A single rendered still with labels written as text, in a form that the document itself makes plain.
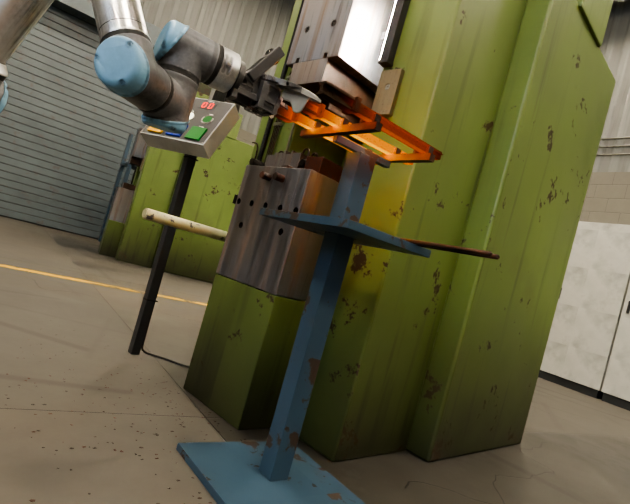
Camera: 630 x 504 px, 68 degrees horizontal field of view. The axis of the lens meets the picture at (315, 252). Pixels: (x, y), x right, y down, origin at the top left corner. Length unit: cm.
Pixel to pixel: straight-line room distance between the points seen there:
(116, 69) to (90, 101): 870
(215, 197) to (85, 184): 354
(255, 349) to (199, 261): 493
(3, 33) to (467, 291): 162
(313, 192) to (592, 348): 540
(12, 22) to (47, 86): 822
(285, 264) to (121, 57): 90
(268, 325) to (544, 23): 156
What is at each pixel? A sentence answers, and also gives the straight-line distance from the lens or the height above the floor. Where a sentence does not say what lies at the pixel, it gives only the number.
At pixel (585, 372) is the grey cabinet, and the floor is 25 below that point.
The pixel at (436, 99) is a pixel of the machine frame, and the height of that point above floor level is 125.
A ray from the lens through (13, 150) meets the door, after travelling 943.
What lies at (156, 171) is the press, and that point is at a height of 123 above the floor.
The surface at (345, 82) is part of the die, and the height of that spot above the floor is 132.
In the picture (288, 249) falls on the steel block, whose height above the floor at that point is 63.
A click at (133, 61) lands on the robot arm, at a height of 85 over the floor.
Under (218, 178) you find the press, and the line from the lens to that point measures 655.
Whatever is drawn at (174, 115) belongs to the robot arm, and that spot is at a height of 82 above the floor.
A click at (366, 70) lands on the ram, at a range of 198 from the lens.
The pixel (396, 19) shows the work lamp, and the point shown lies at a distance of 193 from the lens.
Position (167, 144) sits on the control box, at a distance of 221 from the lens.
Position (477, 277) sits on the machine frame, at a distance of 190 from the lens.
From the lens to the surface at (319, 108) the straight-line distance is 124.
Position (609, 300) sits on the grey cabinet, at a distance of 666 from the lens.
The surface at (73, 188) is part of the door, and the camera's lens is 948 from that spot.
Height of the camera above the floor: 60
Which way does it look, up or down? 2 degrees up
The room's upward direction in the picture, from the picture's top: 16 degrees clockwise
